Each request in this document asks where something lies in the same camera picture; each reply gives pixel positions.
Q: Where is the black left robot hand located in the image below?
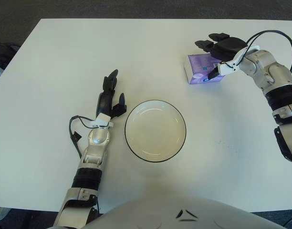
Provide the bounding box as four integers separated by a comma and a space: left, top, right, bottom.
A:
95, 69, 127, 120

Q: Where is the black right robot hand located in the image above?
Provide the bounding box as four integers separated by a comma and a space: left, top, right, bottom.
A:
195, 32, 248, 82

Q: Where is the purple tissue paper pack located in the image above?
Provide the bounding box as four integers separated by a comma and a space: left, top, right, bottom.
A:
183, 54, 227, 85

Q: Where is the white plate with black rim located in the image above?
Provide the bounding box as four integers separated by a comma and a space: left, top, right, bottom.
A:
125, 100, 187, 163

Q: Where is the black bag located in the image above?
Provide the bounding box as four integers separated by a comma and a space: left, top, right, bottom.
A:
0, 42, 20, 72

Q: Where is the grey robot torso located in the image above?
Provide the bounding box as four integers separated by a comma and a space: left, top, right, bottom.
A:
81, 197, 284, 229

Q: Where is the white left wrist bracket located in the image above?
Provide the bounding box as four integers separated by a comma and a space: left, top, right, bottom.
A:
90, 113, 115, 129

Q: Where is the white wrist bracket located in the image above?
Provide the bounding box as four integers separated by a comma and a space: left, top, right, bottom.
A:
90, 113, 115, 129
217, 45, 260, 76

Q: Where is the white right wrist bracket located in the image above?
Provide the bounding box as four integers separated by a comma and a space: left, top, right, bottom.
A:
217, 45, 260, 76

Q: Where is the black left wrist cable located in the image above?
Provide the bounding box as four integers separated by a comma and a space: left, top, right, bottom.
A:
69, 115, 96, 159

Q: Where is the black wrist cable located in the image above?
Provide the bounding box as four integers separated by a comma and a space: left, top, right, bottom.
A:
246, 30, 292, 72
69, 115, 96, 159

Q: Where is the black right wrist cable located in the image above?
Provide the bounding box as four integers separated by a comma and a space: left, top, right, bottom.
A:
246, 30, 292, 72

